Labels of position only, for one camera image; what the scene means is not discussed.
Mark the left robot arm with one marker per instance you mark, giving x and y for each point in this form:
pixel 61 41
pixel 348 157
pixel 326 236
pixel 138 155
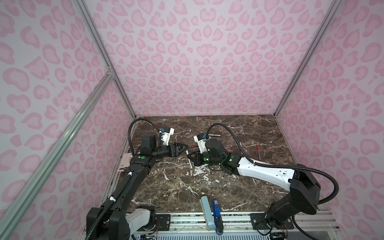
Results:
pixel 111 221

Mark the light blue box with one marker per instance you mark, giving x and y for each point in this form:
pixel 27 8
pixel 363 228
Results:
pixel 208 215

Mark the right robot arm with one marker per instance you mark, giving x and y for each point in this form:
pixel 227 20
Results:
pixel 303 189

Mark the blue black tool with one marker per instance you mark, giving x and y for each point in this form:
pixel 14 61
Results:
pixel 218 218

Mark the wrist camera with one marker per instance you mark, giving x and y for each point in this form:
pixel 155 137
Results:
pixel 201 139
pixel 165 135

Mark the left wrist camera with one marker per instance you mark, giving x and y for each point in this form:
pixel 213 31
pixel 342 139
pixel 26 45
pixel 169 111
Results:
pixel 165 135

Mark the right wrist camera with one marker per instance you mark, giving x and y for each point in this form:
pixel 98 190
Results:
pixel 201 139

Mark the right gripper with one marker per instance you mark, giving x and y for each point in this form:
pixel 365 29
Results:
pixel 196 160

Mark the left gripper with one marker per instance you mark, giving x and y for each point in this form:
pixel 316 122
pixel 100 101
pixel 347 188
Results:
pixel 175 153

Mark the red pen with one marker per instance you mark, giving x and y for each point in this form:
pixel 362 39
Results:
pixel 259 153

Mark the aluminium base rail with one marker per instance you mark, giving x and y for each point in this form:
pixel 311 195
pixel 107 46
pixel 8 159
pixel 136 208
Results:
pixel 239 226

